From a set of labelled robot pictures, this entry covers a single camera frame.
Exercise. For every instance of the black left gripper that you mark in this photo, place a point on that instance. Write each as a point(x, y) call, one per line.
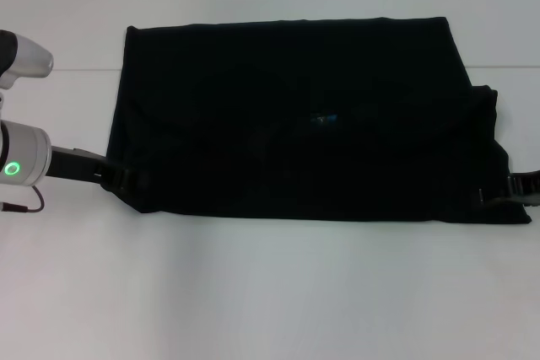
point(76, 164)

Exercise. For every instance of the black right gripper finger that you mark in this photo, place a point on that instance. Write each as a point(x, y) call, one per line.
point(506, 203)
point(525, 183)

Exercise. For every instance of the black shirt with FREE print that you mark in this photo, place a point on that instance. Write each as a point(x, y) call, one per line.
point(295, 124)

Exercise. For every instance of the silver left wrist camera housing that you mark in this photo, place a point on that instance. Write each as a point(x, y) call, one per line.
point(25, 58)

